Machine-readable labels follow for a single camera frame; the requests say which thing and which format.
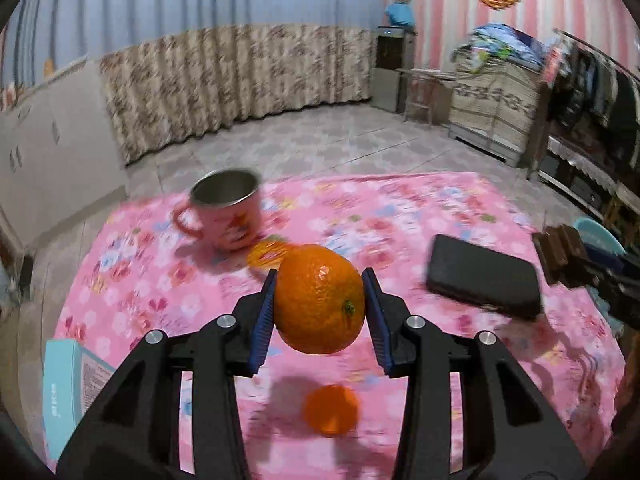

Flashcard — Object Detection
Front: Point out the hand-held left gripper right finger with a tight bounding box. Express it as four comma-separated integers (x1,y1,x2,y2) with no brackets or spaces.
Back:
361,266,588,480

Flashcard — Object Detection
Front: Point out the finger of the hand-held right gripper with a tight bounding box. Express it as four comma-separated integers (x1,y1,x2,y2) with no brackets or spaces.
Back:
565,252,626,295

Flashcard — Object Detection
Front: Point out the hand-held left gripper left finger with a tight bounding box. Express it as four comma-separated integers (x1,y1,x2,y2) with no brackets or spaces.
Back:
55,267,278,480

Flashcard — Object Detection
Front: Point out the teal plastic basket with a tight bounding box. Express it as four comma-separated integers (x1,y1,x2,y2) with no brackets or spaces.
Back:
572,216,627,261

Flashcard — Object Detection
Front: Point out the large orange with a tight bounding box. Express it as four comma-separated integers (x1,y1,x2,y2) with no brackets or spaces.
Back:
274,243,366,355

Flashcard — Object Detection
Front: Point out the wooden stool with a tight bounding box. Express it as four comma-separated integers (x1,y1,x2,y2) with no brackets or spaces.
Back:
602,180,640,241

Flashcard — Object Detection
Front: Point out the low cabinet with lace cloth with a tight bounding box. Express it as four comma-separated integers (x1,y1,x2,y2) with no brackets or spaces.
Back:
530,132,621,216

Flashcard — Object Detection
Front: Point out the pink floral tablecloth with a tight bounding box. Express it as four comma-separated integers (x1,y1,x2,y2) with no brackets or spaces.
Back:
54,171,628,480

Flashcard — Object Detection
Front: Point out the pink metal mug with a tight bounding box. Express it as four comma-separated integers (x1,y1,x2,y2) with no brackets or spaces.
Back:
172,167,263,252

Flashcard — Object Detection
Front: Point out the small orange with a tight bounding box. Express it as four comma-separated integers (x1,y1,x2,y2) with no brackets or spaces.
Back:
304,384,360,437

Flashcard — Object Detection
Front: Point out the black wallet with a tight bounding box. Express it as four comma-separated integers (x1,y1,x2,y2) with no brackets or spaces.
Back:
425,234,543,320

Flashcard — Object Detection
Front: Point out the row of hanging clothes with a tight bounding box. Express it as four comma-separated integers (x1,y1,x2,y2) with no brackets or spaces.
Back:
547,30,640,161

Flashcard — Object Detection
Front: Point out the patterned cloth covered chest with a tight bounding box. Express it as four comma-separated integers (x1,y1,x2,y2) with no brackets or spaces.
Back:
447,52,543,168

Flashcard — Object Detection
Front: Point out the teal paper box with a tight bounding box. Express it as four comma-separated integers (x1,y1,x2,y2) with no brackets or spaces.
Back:
42,339,118,463

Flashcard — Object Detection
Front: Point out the small folding table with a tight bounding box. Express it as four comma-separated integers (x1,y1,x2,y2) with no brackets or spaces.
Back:
396,67,457,126

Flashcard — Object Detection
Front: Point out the pile of bedding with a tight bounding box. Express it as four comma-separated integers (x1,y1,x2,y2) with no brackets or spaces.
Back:
452,22,548,71

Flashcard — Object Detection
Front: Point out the blue and floral curtain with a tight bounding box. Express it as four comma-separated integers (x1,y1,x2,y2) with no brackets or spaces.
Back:
0,0,378,166

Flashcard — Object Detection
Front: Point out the white cabinet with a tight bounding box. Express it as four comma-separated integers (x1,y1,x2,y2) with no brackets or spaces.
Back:
0,57,128,241

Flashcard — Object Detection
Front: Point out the blue cloth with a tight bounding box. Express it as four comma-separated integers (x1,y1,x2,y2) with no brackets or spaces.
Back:
384,1,417,30

